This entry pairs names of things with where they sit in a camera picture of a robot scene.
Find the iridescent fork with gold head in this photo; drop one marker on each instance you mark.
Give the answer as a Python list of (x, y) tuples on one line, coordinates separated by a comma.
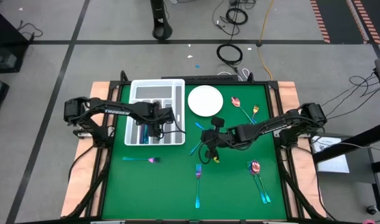
[(255, 109)]

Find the white plastic cutlery tray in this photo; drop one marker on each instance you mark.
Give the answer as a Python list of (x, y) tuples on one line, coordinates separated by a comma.
[(152, 92)]

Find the white round plate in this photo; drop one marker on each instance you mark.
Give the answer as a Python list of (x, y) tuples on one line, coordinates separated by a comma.
[(205, 101)]

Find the black metal stand frame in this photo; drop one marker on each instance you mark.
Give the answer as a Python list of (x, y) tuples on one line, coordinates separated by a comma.
[(349, 143)]

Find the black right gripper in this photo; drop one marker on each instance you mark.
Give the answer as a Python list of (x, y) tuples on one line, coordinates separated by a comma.
[(218, 140)]

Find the grey metal mounting plate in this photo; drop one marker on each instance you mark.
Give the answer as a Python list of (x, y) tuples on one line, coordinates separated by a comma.
[(81, 136)]

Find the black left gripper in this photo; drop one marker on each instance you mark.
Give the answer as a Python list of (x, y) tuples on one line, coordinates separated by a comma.
[(162, 113)]

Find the black cabinet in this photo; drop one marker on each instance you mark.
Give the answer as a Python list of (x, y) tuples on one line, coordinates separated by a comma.
[(6, 37)]

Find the green table mat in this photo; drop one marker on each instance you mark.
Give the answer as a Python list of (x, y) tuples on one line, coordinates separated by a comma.
[(165, 183)]

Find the black round caster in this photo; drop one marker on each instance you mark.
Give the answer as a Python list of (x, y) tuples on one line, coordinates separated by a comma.
[(371, 209)]

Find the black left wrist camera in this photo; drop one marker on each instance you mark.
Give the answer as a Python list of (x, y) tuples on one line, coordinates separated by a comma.
[(156, 132)]

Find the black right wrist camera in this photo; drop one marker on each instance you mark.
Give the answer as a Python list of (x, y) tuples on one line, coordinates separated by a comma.
[(218, 122)]

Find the iridescent cutlery set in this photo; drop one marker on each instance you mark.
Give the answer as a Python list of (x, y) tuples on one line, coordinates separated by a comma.
[(194, 149)]

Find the white panel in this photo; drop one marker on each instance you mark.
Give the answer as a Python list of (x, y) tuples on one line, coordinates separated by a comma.
[(333, 163)]

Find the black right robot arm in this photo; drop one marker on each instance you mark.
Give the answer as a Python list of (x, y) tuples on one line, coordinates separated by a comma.
[(271, 127)]

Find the wooden table board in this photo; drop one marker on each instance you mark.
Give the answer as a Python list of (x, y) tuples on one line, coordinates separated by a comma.
[(99, 88)]

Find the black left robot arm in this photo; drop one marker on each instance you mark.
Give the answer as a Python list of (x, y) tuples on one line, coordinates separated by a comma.
[(115, 111)]

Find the black floor stand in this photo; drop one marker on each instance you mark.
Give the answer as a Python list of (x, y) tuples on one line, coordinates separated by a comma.
[(157, 9)]

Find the pink object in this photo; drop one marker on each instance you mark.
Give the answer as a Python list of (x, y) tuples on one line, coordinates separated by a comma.
[(369, 221)]

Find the black power strip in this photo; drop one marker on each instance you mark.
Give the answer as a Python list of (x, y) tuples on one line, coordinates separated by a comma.
[(199, 77)]

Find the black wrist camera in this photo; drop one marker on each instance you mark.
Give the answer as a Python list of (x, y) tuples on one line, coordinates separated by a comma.
[(218, 122), (156, 132)]

